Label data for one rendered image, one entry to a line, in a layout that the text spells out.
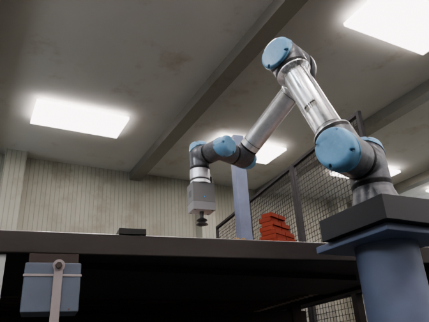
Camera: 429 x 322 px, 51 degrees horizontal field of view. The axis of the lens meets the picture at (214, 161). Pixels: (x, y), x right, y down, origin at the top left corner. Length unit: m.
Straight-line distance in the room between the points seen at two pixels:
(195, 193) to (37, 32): 3.81
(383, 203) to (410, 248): 0.19
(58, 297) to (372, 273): 0.80
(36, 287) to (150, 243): 0.31
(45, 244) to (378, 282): 0.87
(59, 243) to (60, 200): 6.44
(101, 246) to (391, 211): 0.75
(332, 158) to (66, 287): 0.77
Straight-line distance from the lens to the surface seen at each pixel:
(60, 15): 4.91
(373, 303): 1.28
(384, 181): 1.37
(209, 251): 1.33
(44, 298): 1.22
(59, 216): 7.61
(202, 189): 1.61
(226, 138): 1.60
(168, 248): 1.30
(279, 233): 2.45
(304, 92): 1.41
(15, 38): 5.30
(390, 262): 1.27
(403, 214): 1.21
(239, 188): 3.74
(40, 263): 1.23
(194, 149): 1.67
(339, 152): 1.25
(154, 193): 8.19
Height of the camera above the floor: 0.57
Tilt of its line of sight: 24 degrees up
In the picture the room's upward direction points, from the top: 3 degrees counter-clockwise
